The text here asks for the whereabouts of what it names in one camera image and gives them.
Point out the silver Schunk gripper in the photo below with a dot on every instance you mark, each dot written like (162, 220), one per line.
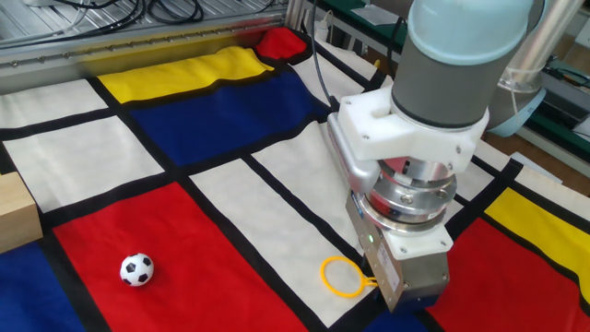
(415, 281)

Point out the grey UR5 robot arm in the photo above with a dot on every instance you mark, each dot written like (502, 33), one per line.
(438, 83)

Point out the small black white soccer ball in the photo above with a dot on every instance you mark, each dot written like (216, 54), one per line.
(137, 269)

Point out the white gripper adapter plate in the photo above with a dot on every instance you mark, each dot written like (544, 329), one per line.
(415, 242)

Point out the silver force torque sensor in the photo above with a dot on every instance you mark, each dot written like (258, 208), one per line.
(410, 198)

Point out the colourful Mondrian pattern cloth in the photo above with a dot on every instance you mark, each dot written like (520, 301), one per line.
(207, 258)

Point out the wooden block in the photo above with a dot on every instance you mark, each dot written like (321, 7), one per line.
(16, 216)

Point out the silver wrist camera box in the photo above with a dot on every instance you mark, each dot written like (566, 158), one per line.
(355, 161)

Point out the white printed wrist mount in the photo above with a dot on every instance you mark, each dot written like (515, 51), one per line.
(392, 133)

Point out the slotted aluminium rail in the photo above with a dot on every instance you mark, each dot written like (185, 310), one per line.
(138, 50)

